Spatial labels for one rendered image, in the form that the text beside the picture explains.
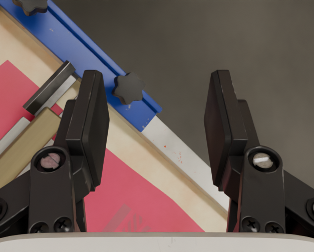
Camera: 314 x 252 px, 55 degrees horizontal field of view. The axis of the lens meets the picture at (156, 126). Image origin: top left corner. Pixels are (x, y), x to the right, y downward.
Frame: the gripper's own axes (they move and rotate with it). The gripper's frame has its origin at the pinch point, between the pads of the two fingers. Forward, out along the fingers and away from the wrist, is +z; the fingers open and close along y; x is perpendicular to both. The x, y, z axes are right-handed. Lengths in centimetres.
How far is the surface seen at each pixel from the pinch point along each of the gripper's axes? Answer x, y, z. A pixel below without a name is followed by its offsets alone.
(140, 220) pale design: -41.1, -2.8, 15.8
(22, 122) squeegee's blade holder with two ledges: -21.0, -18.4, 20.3
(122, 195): -36.8, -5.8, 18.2
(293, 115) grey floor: -125, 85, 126
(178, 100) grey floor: -98, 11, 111
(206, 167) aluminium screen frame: -35.0, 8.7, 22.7
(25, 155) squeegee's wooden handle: -19.6, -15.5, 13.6
